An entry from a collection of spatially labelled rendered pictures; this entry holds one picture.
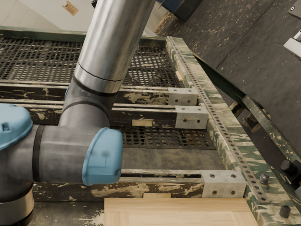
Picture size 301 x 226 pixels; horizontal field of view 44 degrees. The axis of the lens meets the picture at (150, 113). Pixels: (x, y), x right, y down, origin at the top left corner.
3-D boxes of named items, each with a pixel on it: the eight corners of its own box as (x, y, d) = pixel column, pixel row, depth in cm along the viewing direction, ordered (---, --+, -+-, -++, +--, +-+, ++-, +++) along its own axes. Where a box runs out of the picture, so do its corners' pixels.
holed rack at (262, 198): (269, 203, 103) (270, 202, 103) (260, 203, 103) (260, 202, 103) (171, 36, 249) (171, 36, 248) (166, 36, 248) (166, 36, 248)
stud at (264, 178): (268, 185, 111) (271, 177, 109) (260, 185, 110) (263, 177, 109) (265, 180, 113) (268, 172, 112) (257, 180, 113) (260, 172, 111)
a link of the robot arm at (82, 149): (123, 105, 55) (47, 100, 54) (123, 152, 45) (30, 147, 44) (120, 148, 59) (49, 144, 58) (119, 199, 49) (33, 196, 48)
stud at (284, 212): (290, 219, 98) (292, 210, 97) (281, 219, 98) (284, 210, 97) (285, 212, 101) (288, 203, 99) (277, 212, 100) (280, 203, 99)
